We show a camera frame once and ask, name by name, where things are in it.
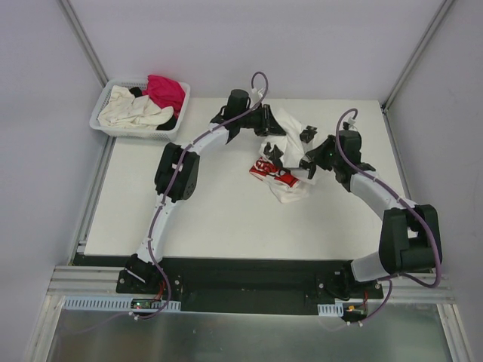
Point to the aluminium frame post left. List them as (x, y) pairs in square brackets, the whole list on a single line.
[(82, 38)]

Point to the aluminium extrusion rail left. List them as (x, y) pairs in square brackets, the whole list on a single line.
[(83, 280)]

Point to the aluminium extrusion rail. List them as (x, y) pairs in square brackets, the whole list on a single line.
[(406, 291), (83, 280)]

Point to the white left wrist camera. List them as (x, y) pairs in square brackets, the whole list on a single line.
[(258, 92)]

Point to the aluminium frame post right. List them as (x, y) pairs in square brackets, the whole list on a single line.
[(428, 35)]

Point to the Coca-Cola print t-shirt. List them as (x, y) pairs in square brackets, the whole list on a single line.
[(286, 186)]

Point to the aluminium frame post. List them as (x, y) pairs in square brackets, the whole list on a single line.
[(428, 35), (82, 38)]

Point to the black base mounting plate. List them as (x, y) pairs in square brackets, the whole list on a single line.
[(245, 286)]

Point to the white plastic laundry basket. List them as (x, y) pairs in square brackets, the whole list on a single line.
[(163, 135)]

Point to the plain white t-shirt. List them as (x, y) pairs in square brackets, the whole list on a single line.
[(289, 150)]

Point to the cream shirt in basket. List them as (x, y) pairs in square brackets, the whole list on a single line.
[(125, 111)]

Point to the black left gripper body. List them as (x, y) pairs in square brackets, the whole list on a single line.
[(272, 123)]

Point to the white cable duct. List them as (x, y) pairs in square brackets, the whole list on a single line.
[(105, 303), (330, 310)]

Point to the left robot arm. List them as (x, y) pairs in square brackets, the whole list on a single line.
[(175, 181)]

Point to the black garment in basket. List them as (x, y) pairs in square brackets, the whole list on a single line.
[(169, 119)]

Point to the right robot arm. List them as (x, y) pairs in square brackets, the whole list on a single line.
[(410, 237)]

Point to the aluminium extrusion rail right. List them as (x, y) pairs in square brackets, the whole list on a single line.
[(406, 291)]

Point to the pink garment in basket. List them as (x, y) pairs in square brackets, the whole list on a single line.
[(165, 92)]

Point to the left white cable duct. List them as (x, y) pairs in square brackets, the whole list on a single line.
[(105, 303)]

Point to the right white cable duct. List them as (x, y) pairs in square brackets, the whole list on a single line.
[(330, 310)]

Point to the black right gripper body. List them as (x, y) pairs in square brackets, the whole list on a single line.
[(311, 157)]

